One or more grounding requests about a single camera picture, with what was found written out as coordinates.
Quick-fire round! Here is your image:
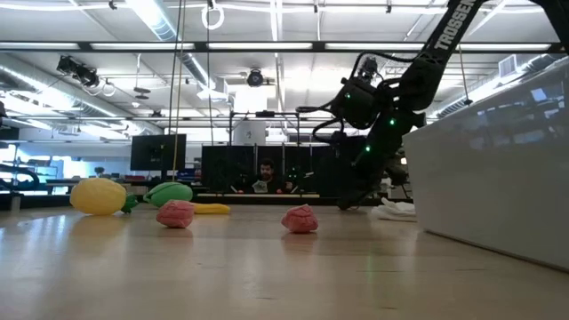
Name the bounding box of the white plastic tupperware container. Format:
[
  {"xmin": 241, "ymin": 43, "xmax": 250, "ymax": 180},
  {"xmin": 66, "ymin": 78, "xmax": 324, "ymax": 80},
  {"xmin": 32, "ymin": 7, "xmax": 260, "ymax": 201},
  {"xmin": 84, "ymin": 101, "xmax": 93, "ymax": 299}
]
[{"xmin": 403, "ymin": 55, "xmax": 569, "ymax": 272}]

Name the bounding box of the person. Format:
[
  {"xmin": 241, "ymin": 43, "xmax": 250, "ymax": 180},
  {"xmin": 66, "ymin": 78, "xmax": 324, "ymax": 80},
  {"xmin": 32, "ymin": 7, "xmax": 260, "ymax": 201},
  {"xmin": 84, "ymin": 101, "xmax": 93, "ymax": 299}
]
[{"xmin": 239, "ymin": 158, "xmax": 297, "ymax": 195}]

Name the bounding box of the pink toy raspberry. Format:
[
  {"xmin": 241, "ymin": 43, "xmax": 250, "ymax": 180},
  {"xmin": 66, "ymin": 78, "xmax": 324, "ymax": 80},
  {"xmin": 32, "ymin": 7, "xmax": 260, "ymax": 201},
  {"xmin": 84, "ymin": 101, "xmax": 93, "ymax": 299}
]
[
  {"xmin": 156, "ymin": 199, "xmax": 196, "ymax": 230},
  {"xmin": 280, "ymin": 204, "xmax": 320, "ymax": 235}
]

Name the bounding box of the black metal frame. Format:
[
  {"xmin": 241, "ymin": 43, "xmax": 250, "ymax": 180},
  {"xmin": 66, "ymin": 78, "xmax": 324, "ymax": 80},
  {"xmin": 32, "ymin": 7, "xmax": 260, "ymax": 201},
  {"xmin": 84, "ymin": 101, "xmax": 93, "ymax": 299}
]
[{"xmin": 228, "ymin": 110, "xmax": 301, "ymax": 196}]

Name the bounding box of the green toy vegetable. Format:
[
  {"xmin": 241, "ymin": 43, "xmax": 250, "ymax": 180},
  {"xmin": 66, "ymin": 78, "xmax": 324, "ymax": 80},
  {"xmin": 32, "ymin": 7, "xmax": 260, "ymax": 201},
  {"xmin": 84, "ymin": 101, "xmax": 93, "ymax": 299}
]
[{"xmin": 142, "ymin": 181, "xmax": 194, "ymax": 209}]

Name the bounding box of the black folding partition screen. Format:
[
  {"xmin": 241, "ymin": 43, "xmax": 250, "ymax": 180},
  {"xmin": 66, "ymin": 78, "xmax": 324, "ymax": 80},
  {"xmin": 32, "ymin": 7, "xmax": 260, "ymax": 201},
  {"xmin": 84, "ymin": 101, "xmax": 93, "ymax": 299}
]
[{"xmin": 201, "ymin": 142, "xmax": 361, "ymax": 199}]

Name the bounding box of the black ceiling camera with cable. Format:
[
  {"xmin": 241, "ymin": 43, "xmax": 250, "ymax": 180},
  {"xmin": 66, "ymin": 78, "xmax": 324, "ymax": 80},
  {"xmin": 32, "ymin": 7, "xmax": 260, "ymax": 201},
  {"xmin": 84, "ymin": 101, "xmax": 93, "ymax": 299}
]
[{"xmin": 357, "ymin": 56, "xmax": 380, "ymax": 82}]

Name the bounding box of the round black ceiling camera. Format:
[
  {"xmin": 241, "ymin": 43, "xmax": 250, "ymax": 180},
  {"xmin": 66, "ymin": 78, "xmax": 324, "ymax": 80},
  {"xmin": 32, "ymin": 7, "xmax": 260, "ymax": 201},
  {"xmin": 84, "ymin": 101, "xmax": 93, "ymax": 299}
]
[{"xmin": 246, "ymin": 68, "xmax": 266, "ymax": 88}]

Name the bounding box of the black curved hose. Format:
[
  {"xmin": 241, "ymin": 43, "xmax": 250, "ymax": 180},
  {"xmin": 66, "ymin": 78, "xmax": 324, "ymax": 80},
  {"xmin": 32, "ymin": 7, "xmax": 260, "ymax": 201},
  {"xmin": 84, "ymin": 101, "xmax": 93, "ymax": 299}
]
[{"xmin": 0, "ymin": 163, "xmax": 42, "ymax": 192}]

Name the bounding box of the black overhead frame beam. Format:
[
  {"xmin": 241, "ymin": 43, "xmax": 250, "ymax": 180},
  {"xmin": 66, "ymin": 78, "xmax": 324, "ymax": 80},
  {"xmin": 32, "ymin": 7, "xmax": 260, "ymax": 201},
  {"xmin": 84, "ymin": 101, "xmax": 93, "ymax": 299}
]
[{"xmin": 0, "ymin": 41, "xmax": 569, "ymax": 55}]

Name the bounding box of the white crumpled cloth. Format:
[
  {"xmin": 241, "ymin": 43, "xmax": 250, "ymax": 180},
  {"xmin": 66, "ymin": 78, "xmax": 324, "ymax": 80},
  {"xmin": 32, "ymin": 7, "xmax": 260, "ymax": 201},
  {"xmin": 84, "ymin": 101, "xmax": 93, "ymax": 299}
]
[{"xmin": 371, "ymin": 196, "xmax": 418, "ymax": 223}]

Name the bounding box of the black monitor screen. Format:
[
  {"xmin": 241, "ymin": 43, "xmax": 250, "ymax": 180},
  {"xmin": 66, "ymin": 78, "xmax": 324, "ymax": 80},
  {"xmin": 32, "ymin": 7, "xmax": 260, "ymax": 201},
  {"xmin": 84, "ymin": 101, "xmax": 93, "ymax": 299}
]
[{"xmin": 130, "ymin": 133, "xmax": 188, "ymax": 172}]

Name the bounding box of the silver ceiling duct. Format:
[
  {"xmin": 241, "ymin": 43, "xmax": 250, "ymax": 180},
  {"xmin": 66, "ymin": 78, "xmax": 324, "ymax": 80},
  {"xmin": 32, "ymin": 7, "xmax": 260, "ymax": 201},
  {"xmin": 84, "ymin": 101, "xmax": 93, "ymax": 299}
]
[
  {"xmin": 0, "ymin": 52, "xmax": 164, "ymax": 134},
  {"xmin": 126, "ymin": 0, "xmax": 215, "ymax": 90}
]

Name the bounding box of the white cable loop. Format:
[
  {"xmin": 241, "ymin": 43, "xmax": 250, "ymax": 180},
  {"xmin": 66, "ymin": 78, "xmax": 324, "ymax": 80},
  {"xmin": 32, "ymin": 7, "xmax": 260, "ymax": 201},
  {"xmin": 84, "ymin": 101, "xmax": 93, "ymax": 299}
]
[{"xmin": 201, "ymin": 2, "xmax": 226, "ymax": 31}]

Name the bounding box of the long black ceiling camera mount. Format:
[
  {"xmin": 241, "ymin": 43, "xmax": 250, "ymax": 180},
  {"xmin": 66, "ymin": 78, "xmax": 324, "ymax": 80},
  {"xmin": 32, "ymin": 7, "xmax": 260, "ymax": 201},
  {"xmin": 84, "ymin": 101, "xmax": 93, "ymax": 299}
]
[{"xmin": 56, "ymin": 54, "xmax": 101, "ymax": 89}]

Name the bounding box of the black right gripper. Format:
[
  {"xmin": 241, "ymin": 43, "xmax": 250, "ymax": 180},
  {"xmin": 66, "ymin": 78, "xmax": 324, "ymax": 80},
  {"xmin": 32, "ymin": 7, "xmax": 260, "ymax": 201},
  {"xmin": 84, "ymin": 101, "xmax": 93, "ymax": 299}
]
[{"xmin": 336, "ymin": 110, "xmax": 427, "ymax": 212}]

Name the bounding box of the yellow toy lemon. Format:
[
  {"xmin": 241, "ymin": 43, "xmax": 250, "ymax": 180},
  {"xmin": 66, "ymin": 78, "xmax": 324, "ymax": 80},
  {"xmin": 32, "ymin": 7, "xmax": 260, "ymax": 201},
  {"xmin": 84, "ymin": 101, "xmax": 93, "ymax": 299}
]
[{"xmin": 69, "ymin": 177, "xmax": 140, "ymax": 218}]

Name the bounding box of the yellow toy banana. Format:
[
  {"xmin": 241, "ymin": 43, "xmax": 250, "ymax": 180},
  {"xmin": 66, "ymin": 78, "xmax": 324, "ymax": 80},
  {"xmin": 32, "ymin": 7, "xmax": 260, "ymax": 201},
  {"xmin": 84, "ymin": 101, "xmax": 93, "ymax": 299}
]
[{"xmin": 191, "ymin": 202, "xmax": 232, "ymax": 216}]

